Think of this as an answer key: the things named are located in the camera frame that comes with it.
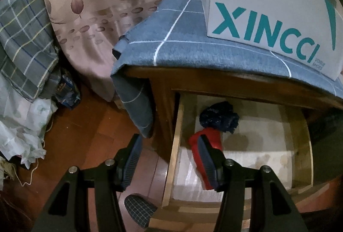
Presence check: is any red underwear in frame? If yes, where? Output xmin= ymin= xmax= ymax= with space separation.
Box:
xmin=188 ymin=127 xmax=224 ymax=191

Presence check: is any grey plaid bedding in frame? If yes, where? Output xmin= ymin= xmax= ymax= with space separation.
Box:
xmin=0 ymin=0 xmax=61 ymax=102

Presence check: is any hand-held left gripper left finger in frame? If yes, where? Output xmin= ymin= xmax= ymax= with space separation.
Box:
xmin=32 ymin=133 xmax=144 ymax=232

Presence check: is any wooden drawer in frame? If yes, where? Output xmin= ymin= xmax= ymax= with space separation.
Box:
xmin=161 ymin=89 xmax=314 ymax=227

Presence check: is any blue snack packet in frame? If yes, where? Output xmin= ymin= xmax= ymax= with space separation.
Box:
xmin=52 ymin=74 xmax=81 ymax=111

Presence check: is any dark checked slipper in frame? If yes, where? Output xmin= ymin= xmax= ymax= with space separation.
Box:
xmin=124 ymin=194 xmax=158 ymax=228

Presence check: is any white crumpled cloth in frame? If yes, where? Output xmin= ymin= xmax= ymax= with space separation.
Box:
xmin=0 ymin=71 xmax=58 ymax=171

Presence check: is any blue checked cloth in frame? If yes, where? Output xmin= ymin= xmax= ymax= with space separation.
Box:
xmin=110 ymin=0 xmax=343 ymax=139

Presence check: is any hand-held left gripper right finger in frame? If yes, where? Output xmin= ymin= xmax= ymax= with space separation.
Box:
xmin=197 ymin=134 xmax=311 ymax=232

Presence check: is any navy underwear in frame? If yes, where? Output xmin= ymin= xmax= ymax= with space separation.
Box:
xmin=199 ymin=101 xmax=240 ymax=134

